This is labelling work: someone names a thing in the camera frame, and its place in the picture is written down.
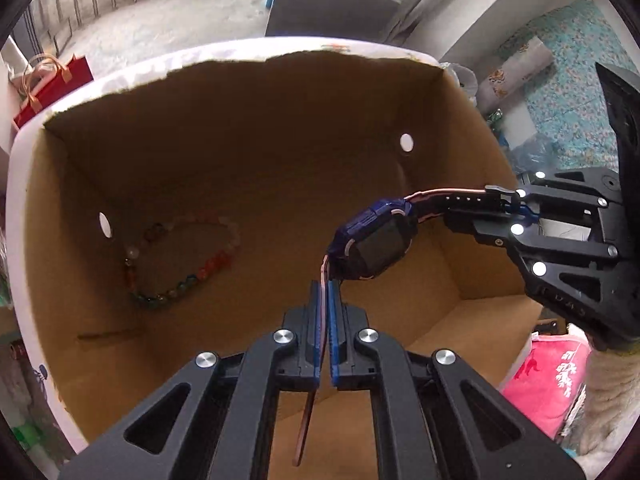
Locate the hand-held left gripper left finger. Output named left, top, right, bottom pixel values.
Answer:
left=57, top=280, right=326, bottom=480

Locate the printed paper roll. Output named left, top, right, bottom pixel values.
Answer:
left=477, top=36, right=554, bottom=111

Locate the white plastic bag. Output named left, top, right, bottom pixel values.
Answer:
left=440, top=62, right=479, bottom=107

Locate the dark blue pink smartwatch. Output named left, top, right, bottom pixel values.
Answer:
left=292, top=186, right=516, bottom=466

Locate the grey cabinet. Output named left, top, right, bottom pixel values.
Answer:
left=265, top=0, right=402, bottom=44

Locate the pink balloon print tablecloth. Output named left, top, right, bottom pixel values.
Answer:
left=5, top=37, right=546, bottom=466

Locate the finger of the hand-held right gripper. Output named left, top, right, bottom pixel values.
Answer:
left=485, top=167, right=625, bottom=212
left=444, top=210, right=622, bottom=320

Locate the pink printed bag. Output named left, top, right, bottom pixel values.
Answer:
left=500, top=335, right=593, bottom=441

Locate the red gift bag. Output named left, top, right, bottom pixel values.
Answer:
left=12, top=54, right=95, bottom=129

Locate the grey curtain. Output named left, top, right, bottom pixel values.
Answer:
left=385, top=0, right=506, bottom=58

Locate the clear bluish plastic bag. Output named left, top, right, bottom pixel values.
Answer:
left=509, top=134, right=562, bottom=177

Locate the teal floral cloth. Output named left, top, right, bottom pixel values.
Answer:
left=492, top=0, right=640, bottom=171

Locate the multicolour bead bracelet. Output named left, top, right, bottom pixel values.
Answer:
left=122, top=212, right=241, bottom=311

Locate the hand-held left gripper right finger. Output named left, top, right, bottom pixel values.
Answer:
left=329, top=280, right=586, bottom=480

